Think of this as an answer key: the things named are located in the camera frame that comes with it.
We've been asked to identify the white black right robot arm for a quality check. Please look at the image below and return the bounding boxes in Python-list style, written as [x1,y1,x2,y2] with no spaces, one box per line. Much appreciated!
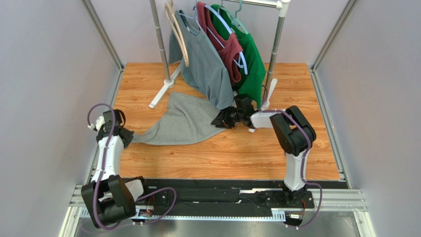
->
[211,95,317,200]

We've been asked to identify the green hanging shirt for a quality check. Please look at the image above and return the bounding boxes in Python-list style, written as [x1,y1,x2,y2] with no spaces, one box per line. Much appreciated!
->
[211,4,266,108]

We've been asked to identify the blue-grey hanging shirt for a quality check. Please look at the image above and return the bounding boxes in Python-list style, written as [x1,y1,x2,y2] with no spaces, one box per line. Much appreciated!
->
[168,10,234,110]

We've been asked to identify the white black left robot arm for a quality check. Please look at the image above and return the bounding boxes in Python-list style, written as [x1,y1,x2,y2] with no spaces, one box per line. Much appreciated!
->
[81,110,144,229]

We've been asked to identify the light blue hanger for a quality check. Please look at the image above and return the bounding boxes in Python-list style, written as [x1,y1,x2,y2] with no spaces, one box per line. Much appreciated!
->
[179,0,249,76]

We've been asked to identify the light grey cloth napkin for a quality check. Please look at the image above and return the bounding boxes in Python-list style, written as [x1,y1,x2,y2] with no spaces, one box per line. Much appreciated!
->
[131,92,226,146]

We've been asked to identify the teal green hanger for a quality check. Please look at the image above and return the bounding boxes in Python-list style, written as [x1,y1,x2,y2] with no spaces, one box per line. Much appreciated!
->
[221,0,249,34]

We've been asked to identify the wooden hanger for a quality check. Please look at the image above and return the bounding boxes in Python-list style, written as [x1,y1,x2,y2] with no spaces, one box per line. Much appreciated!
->
[164,0,190,67]

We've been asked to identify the maroon hanging shirt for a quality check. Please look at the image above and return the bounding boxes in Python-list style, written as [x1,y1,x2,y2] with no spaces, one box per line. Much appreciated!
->
[196,1,243,86]

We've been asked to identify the white clothes rack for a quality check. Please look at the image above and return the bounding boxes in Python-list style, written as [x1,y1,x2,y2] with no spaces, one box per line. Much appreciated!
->
[149,1,296,132]

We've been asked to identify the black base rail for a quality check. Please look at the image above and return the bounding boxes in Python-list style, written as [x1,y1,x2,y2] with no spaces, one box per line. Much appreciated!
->
[87,178,349,218]

